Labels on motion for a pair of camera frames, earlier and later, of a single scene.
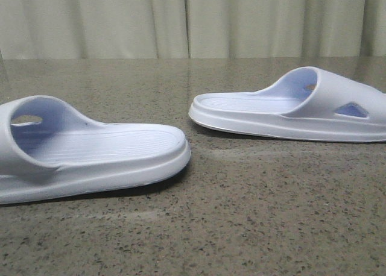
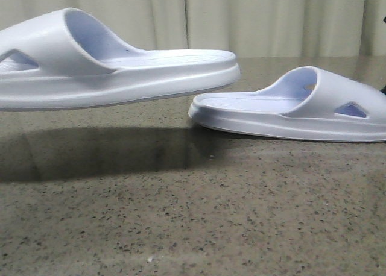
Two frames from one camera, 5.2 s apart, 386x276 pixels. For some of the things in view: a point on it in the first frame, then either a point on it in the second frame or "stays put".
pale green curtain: x=192 y=22 stays put
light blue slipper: x=309 y=105 stays put
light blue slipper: x=48 y=150 to x=61 y=59
